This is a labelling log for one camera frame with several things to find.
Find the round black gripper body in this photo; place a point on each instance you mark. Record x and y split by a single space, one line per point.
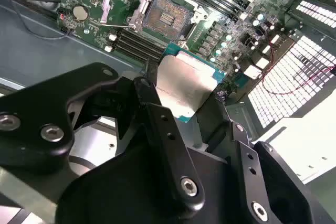
118 195

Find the thin metal locking lever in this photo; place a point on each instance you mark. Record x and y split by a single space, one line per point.
183 43

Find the metal socket cover frame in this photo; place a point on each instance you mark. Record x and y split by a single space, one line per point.
108 2

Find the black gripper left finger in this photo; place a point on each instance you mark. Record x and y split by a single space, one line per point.
39 108

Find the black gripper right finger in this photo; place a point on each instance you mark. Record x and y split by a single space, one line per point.
275 176

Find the silver-topped CPU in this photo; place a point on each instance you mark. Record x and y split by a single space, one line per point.
183 82

